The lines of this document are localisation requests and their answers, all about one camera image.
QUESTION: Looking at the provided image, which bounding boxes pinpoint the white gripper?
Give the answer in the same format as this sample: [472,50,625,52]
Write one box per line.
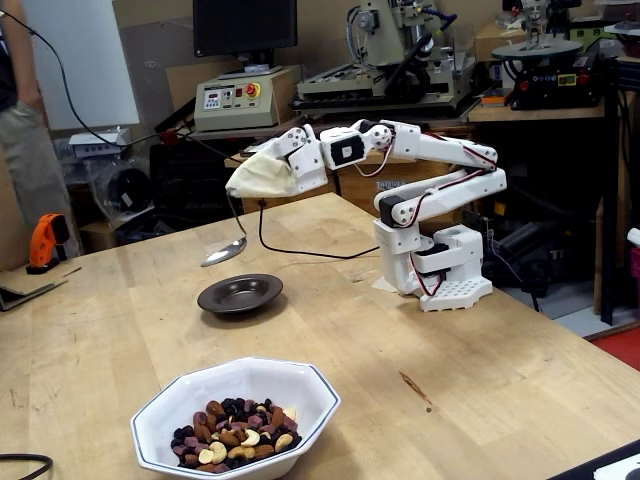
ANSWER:
[224,124,331,200]

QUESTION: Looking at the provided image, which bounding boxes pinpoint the metal spoon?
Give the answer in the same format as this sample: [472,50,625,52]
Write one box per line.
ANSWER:
[200,191,249,268]

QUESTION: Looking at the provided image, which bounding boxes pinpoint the brown metal plate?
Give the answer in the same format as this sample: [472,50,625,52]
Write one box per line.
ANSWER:
[196,273,285,315]

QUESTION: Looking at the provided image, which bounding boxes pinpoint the white octagonal bowl blue rim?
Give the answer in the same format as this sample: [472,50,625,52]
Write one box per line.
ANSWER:
[129,356,342,475]

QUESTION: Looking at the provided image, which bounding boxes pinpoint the beige control box red button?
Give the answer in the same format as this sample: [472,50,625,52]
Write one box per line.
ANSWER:
[193,66,297,133]

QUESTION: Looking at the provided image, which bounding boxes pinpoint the wooden desk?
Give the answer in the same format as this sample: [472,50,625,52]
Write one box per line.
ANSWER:
[224,130,475,214]

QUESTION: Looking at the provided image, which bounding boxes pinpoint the black plastic crate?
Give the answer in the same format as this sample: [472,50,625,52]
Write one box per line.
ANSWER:
[149,142,246,232]

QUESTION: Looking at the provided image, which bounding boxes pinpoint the black computer monitor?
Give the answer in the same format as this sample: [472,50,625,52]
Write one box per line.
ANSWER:
[192,0,299,77]

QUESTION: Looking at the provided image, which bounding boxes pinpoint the clear plastic bag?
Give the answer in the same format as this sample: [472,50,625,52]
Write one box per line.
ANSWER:
[82,157,155,217]

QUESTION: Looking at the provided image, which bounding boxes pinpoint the beige CNC milling machine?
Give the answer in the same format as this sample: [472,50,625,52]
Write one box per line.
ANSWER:
[291,0,479,126]

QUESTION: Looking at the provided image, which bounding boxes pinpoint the white plastic box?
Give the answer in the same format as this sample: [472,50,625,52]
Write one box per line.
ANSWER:
[68,127,132,160]

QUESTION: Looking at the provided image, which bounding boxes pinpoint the small cardboard box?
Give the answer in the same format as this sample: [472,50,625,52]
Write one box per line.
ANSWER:
[79,219,120,254]

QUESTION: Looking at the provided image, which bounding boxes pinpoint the white board panel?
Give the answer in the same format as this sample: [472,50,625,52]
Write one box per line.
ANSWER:
[19,0,141,132]

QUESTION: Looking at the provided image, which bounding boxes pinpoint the orange block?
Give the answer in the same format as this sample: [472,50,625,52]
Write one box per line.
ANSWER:
[479,89,514,107]

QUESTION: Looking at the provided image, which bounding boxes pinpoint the wooden shelf board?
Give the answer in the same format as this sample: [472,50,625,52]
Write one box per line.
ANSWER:
[467,102,609,124]

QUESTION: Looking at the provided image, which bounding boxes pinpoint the brown cardboard box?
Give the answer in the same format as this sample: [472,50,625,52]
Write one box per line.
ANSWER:
[473,22,532,64]

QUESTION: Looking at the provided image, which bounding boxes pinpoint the orange and black clamp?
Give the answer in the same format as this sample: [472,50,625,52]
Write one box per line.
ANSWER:
[25,213,71,275]

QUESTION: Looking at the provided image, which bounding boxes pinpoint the standing person grey trousers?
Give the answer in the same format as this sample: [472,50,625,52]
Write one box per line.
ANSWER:
[0,0,81,257]

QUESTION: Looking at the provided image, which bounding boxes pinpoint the black scroll saw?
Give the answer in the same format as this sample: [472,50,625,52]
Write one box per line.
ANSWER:
[492,0,607,111]

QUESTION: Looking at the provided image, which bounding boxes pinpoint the trail mix heap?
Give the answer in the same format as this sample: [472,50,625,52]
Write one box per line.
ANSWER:
[169,397,304,474]

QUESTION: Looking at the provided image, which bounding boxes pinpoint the flat cardboard sheet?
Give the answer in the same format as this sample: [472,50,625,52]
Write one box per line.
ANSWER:
[0,263,84,312]

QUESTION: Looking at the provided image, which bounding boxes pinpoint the green tool case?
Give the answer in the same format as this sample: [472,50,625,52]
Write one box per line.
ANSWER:
[569,17,619,54]

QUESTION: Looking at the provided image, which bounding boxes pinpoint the pink plastic bin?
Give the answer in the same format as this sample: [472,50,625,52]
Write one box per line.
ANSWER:
[627,227,640,296]

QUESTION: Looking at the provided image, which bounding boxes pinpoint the red cushioned wooden chair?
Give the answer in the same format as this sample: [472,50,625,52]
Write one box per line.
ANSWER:
[584,322,640,374]

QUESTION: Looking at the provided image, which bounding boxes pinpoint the black flat panel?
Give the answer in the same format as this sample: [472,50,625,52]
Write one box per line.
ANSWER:
[547,438,640,480]

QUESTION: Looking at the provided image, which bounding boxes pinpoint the black power cable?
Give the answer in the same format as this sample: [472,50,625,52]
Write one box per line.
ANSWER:
[177,130,381,260]

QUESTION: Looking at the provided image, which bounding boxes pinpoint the thin black hanging cable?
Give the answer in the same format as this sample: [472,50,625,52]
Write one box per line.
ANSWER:
[0,7,164,149]

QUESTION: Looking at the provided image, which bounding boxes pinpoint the black metal rack frame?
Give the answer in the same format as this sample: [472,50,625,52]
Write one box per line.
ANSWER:
[599,57,640,326]

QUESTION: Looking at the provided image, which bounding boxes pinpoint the black looped cable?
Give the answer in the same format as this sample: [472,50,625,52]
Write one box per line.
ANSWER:
[0,452,55,480]

